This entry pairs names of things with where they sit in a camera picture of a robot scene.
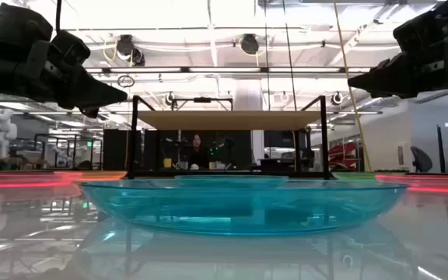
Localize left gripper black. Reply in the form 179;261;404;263
0;34;128;119

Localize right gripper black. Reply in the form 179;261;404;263
347;0;448;100

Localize orange translucent plastic plate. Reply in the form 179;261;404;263
72;170;128;182

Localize green translucent plastic plate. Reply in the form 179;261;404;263
331;172;380;181

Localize pink translucent plastic plate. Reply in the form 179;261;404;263
0;171;84;188
374;174;448;194

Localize blue translucent plastic plate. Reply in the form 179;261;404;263
79;177;409;236

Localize black cabinet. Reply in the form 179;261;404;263
103;128;131;171

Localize dark office chair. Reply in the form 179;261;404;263
409;145;434;173

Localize red furniture piece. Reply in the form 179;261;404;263
327;142;361;170

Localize seated person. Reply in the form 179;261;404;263
187;134;212;170

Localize long ceiling light strip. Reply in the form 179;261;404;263
86;66;371;75

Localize yellow cable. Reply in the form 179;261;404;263
333;0;373;173

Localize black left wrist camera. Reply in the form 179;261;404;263
51;30;91;67

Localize black ceiling cable reel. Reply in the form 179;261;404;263
115;33;146;67
240;33;261;56

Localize black cable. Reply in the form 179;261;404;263
282;0;298;112

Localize wooden shelf with black frame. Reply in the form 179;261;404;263
127;95;331;180

